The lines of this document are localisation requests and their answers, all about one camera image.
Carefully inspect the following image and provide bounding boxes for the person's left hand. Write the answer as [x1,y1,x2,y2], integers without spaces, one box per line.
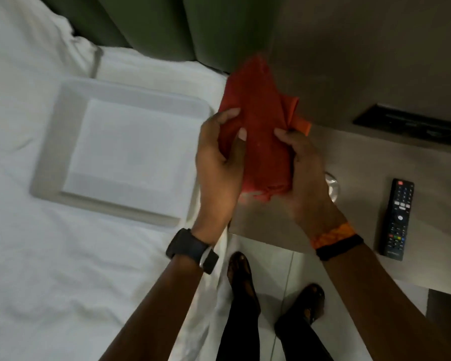
[191,108,247,244]

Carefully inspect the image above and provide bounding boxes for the person's right hand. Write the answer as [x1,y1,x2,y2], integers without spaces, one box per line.
[274,128,346,237]

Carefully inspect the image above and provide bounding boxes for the red cloth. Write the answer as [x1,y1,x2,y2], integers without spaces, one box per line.
[218,54,312,202]

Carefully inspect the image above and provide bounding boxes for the person's left forearm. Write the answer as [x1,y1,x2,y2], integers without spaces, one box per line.
[99,255,204,361]

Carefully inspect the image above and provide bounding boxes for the person's right forearm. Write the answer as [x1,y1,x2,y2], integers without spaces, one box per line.
[323,243,451,361]

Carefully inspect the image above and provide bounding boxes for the clear glass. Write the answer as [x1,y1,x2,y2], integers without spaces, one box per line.
[324,171,341,203]

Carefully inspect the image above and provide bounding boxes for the orange thread wristband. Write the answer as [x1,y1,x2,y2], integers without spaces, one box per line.
[310,222,356,250]

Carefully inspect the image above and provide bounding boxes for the black wristwatch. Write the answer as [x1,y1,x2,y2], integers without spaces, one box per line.
[166,228,219,275]

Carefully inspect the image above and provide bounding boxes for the white tray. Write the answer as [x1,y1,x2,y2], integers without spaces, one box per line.
[30,77,212,227]

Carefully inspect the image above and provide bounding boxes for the black wristband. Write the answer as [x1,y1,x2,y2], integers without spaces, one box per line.
[316,234,364,261]

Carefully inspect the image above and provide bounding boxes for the person's left sandal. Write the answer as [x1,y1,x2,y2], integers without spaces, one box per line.
[227,252,261,316]

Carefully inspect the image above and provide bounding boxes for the person's sandal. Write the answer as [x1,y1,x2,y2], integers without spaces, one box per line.
[282,284,325,325]
[227,252,261,316]

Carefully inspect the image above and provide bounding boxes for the black remote control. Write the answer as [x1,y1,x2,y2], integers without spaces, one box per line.
[379,178,415,261]

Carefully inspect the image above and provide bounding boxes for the green padded headboard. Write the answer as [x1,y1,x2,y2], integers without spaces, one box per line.
[38,0,286,74]

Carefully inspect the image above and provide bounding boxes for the person's right sandal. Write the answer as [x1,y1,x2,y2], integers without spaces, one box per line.
[282,284,325,325]

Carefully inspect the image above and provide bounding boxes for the person's left leg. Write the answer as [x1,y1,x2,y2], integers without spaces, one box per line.
[215,289,262,361]

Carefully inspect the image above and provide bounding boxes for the person's leg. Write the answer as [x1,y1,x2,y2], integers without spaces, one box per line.
[274,316,333,361]
[215,289,262,361]

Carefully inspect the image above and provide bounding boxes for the person's right leg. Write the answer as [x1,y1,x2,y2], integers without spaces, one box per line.
[274,316,333,361]

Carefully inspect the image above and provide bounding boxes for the white bed sheet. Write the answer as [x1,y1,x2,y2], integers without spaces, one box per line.
[0,0,230,361]

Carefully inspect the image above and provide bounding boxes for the white pillow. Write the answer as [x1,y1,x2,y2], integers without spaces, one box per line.
[0,0,102,154]

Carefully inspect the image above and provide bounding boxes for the black wall socket panel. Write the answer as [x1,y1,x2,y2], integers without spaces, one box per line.
[353,104,451,146]

